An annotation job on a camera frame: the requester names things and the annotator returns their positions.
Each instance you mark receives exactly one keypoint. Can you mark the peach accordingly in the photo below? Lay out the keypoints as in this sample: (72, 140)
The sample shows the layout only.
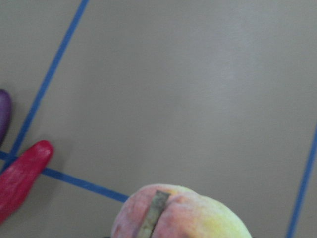
(187, 215)

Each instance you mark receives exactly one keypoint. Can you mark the purple eggplant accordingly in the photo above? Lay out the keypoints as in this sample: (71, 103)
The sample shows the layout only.
(5, 113)

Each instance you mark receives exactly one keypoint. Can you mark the red chili pepper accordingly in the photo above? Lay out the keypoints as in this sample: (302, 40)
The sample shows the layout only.
(18, 179)

